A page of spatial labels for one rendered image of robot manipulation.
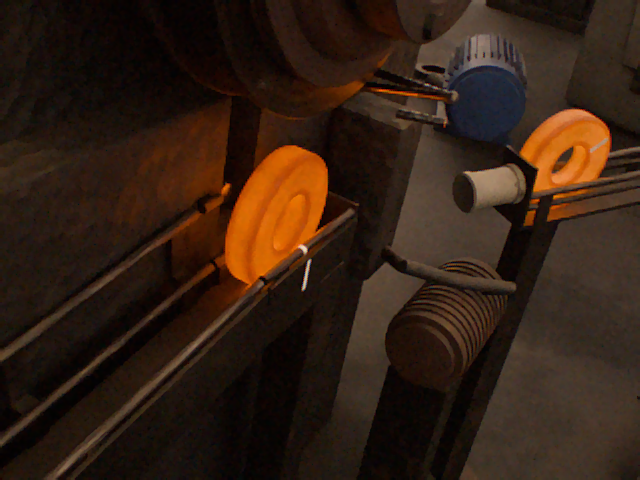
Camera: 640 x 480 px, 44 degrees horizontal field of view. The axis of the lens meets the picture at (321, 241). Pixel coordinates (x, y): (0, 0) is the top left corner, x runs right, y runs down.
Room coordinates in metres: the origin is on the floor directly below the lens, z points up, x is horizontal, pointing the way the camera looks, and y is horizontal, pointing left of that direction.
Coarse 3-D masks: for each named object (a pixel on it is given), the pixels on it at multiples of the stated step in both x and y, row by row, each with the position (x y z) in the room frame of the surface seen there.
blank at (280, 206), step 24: (264, 168) 0.70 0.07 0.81; (288, 168) 0.70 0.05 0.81; (312, 168) 0.75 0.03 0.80; (264, 192) 0.68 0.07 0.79; (288, 192) 0.71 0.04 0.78; (312, 192) 0.76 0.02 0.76; (240, 216) 0.67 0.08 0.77; (264, 216) 0.67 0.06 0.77; (288, 216) 0.76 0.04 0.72; (312, 216) 0.77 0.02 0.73; (240, 240) 0.66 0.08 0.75; (264, 240) 0.67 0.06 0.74; (288, 240) 0.74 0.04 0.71; (240, 264) 0.66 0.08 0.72; (264, 264) 0.68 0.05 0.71
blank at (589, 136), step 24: (552, 120) 1.09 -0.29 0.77; (576, 120) 1.09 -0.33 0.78; (600, 120) 1.11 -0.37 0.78; (528, 144) 1.08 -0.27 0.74; (552, 144) 1.07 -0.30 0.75; (576, 144) 1.09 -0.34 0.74; (600, 144) 1.12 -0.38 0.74; (576, 168) 1.12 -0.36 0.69; (600, 168) 1.13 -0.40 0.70; (576, 192) 1.12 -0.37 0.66
